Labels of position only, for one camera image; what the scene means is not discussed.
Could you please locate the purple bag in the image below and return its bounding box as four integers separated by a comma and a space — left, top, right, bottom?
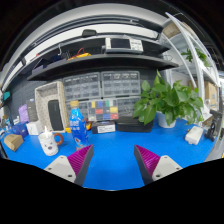
18, 103, 30, 124

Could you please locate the black stand device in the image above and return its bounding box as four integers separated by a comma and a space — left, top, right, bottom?
203, 109, 224, 142

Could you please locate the small white box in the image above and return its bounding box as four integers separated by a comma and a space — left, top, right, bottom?
25, 120, 43, 136

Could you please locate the black wall shelf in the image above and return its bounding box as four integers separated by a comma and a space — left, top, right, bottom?
26, 35, 179, 82

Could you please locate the green potted plant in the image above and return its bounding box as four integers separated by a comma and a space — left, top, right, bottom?
132, 69, 205, 129

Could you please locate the yellow tool with red cable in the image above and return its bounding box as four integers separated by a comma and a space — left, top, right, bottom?
67, 47, 92, 61

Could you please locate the black box with white label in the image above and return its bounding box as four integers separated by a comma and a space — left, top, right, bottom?
91, 120, 117, 135

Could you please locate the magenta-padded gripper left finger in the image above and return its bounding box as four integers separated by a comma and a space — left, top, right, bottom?
43, 143, 95, 187

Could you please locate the white oscilloscope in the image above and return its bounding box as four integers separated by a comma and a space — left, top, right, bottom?
104, 37, 144, 54

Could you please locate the black flat device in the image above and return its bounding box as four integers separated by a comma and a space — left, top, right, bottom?
47, 99, 64, 132

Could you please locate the black flat case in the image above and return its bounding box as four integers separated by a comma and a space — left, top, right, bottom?
114, 116, 154, 134

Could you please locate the brown cardboard box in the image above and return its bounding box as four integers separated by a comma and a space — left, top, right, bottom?
3, 133, 25, 153

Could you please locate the white mug with brown handle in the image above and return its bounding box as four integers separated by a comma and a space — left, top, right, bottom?
37, 125, 64, 157

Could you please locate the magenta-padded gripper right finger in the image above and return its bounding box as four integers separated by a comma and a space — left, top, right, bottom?
133, 144, 184, 186

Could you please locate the beige perforated plastic basket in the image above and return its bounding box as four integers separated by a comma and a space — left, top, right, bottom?
34, 80, 70, 133

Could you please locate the organizer box with coloured compartments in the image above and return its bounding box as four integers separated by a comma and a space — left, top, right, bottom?
88, 98, 120, 122

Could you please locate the blue drink bottle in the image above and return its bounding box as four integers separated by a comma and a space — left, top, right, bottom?
69, 100, 90, 151

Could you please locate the white plastic adapter block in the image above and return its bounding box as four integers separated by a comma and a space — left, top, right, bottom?
184, 125, 205, 146

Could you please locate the dark blue box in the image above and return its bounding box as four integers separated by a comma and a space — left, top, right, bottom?
11, 121, 29, 139

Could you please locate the white metal shelf unit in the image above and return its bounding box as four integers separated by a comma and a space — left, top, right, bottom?
159, 12, 224, 134

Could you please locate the dark grey box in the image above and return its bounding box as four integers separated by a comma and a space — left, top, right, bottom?
26, 98, 39, 123

